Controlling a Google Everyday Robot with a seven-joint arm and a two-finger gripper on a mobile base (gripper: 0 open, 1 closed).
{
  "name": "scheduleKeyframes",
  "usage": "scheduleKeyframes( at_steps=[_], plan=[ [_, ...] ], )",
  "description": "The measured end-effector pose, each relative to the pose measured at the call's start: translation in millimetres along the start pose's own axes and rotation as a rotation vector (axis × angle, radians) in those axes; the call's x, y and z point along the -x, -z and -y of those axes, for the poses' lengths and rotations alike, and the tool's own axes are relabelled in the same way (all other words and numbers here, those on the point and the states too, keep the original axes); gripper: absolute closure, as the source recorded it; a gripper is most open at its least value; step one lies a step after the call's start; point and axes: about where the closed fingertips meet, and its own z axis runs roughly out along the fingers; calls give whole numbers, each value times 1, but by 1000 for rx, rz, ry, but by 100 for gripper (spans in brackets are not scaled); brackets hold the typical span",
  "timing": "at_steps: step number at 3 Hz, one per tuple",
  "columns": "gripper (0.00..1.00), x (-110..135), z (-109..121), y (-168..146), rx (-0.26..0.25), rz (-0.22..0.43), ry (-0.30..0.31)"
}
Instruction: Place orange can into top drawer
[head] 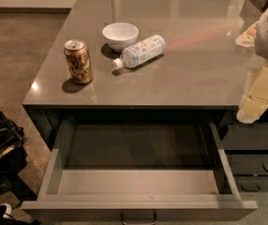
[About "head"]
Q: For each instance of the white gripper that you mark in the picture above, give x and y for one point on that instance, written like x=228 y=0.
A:
x=257 y=101

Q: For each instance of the orange soda can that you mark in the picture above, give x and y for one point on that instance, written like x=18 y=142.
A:
x=78 y=61

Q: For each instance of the open grey top drawer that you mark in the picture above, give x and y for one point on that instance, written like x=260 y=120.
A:
x=97 y=170

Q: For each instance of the dark side cabinet drawers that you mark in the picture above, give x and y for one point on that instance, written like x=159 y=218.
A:
x=246 y=146

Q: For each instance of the clear plastic water bottle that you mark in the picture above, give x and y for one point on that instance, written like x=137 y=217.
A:
x=141 y=52

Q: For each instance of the white bowl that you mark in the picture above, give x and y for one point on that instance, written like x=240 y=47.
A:
x=120 y=35

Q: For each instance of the metal drawer handle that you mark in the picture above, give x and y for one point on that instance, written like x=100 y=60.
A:
x=138 y=217

